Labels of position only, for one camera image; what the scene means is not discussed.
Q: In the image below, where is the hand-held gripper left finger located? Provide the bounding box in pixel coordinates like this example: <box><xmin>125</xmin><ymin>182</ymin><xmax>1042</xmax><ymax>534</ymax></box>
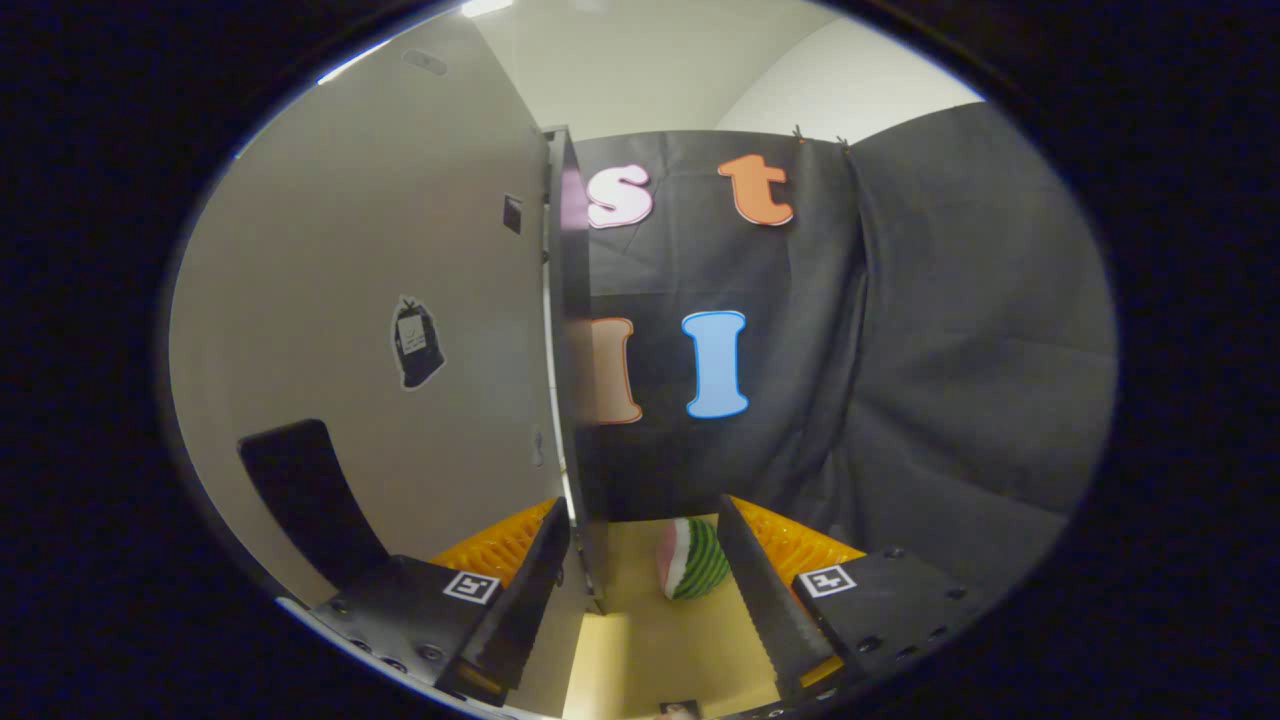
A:
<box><xmin>310</xmin><ymin>497</ymin><xmax>572</xmax><ymax>709</ymax></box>

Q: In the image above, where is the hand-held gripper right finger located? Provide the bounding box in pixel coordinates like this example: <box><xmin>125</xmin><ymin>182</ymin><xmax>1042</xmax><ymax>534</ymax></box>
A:
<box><xmin>718</xmin><ymin>495</ymin><xmax>971</xmax><ymax>707</ymax></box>

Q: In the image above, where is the black door handle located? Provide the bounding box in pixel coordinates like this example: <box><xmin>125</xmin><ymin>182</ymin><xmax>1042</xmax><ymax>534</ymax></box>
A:
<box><xmin>238</xmin><ymin>420</ymin><xmax>391</xmax><ymax>591</ymax></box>

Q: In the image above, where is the white shoe cabinet door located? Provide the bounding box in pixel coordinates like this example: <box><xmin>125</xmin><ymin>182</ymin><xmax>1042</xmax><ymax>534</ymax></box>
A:
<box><xmin>168</xmin><ymin>12</ymin><xmax>576</xmax><ymax>716</ymax></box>

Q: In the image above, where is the green striped watermelon toy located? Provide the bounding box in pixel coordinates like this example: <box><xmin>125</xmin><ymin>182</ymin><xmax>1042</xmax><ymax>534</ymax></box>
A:
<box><xmin>656</xmin><ymin>517</ymin><xmax>732</xmax><ymax>602</ymax></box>

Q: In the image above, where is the black backdrop cloth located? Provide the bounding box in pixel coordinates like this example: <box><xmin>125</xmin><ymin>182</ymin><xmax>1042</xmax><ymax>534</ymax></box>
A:
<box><xmin>575</xmin><ymin>100</ymin><xmax>1119</xmax><ymax>601</ymax></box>

